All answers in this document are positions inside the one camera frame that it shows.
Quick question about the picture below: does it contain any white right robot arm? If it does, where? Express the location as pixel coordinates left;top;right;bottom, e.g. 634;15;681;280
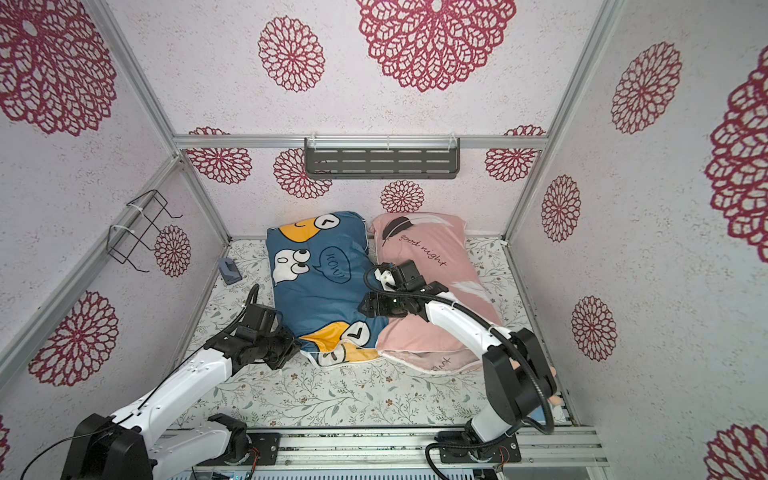
363;261;557;448

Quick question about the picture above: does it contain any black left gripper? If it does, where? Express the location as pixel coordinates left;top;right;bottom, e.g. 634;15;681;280
258;324;305;371

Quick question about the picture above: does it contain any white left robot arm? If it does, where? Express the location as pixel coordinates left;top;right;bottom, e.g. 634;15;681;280
61;304;300;479

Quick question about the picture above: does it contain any pink good night pillow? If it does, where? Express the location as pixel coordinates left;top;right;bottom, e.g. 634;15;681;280
372;213;502;374

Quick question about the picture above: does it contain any grey blue hole punch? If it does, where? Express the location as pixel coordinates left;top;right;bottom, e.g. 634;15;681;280
218;257;242;285

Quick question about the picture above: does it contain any grey wall shelf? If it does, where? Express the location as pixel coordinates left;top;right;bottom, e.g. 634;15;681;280
304;137;461;180

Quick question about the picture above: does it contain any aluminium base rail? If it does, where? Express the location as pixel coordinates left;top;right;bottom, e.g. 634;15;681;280
161;425;610;480

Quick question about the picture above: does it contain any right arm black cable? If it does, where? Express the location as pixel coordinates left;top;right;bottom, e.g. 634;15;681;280
363;263;556;480

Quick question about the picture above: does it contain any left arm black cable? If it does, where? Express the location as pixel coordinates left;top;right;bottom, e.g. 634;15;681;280
19;283;261;480

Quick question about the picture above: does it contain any blue cartoon pillowcase pillow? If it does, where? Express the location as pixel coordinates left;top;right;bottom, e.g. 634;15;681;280
266;211;389;368

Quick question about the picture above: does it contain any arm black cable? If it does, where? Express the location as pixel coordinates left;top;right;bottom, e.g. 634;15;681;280
363;263;556;480
19;283;261;480

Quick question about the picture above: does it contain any black wire wall rack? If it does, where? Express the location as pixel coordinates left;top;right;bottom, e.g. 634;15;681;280
104;189;183;274

